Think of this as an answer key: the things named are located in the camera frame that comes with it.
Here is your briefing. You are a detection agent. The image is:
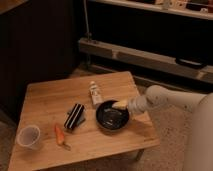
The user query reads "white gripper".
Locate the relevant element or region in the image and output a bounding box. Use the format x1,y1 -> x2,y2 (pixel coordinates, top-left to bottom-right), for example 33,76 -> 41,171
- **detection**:
112,95 -> 148,114

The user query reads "black ceramic bowl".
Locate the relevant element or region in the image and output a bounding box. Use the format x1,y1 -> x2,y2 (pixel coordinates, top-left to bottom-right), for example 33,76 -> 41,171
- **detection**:
96,100 -> 130,131

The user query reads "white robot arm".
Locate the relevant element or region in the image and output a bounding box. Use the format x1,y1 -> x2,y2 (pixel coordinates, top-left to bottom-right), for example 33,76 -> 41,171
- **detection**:
112,85 -> 213,171

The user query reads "white tube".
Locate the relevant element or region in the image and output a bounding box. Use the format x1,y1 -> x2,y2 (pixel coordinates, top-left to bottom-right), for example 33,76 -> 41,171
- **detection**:
89,81 -> 103,107

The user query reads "wooden table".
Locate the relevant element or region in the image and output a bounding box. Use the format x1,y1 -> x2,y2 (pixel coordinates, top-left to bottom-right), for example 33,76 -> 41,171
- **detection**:
7,70 -> 162,171

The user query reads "orange carrot toy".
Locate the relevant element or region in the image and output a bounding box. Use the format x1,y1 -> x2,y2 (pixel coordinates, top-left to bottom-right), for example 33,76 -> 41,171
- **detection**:
54,124 -> 71,150

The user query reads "metal pole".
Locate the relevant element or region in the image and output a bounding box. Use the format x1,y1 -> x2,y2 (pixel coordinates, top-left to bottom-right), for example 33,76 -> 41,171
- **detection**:
83,0 -> 92,41

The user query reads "clear plastic cup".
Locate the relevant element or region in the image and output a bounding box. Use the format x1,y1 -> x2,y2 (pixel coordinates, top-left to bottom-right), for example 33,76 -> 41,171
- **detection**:
17,125 -> 41,150

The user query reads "upper shelf with items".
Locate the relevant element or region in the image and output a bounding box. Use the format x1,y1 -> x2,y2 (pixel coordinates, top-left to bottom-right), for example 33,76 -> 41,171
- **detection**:
89,0 -> 213,21

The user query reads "long grey case with handle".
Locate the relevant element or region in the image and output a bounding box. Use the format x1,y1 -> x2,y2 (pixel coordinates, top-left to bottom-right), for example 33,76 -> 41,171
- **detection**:
78,38 -> 213,84

